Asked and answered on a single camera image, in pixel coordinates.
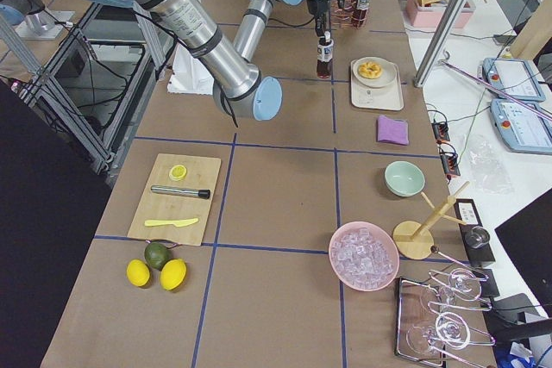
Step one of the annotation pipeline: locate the wine glass rack tray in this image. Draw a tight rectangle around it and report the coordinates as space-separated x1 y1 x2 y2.
394 246 495 367

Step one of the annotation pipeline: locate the aluminium frame post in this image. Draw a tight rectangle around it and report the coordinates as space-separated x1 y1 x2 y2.
413 0 466 88

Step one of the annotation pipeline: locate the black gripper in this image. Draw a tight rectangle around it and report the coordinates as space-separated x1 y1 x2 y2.
306 0 329 37

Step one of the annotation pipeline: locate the tea bottle white cap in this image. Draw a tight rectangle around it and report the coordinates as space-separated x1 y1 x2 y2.
317 30 334 78

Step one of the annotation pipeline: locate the yellow lemon left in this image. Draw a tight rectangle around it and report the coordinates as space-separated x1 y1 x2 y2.
126 259 151 288

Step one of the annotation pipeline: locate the teach pendant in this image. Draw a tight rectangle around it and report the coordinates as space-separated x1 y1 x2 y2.
482 58 545 103
491 99 551 155

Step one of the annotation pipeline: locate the front tea bottle in rack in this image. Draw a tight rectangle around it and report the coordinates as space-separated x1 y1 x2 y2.
351 0 371 28

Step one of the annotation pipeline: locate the wooden mug tree stand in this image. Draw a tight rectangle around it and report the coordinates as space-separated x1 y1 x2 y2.
392 181 469 259

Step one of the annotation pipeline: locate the far teach pendant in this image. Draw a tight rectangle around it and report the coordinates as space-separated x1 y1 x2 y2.
482 58 545 103

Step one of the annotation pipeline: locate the yellow plastic knife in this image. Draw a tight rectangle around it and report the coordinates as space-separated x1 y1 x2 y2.
144 217 199 228

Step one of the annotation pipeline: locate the cream serving tray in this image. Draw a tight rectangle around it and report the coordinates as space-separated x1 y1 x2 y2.
350 57 404 111

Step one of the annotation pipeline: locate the wooden cutting board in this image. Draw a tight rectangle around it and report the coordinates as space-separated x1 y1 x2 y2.
128 153 221 246

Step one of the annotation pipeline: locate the green bowl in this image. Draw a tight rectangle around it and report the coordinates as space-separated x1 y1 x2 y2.
384 160 425 197

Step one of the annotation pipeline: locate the metal muddler black tip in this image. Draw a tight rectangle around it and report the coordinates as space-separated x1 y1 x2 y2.
150 185 211 200

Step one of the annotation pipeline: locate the glazed donut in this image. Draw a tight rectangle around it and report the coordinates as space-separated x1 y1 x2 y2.
357 61 383 79

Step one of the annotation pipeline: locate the lemon slice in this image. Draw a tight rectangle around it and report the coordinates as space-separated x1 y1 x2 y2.
168 165 187 182

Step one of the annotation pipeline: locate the small metal cup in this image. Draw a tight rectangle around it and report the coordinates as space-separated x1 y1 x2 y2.
464 226 490 249

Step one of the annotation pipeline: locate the cream round plate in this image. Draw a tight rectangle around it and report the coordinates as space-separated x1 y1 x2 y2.
351 57 398 88

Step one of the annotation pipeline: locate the near teach pendant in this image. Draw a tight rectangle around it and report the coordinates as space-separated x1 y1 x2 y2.
491 99 551 155

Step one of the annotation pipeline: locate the pink bowl of ice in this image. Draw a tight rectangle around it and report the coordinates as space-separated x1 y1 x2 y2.
329 221 399 292

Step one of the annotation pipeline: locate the purple folded cloth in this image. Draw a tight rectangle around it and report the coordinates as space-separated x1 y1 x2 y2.
376 115 410 146

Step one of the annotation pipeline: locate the green lime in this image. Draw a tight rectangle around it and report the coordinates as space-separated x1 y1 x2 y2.
144 241 172 271

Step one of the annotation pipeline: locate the pink storage bin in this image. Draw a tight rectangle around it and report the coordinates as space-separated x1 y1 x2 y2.
406 0 476 28

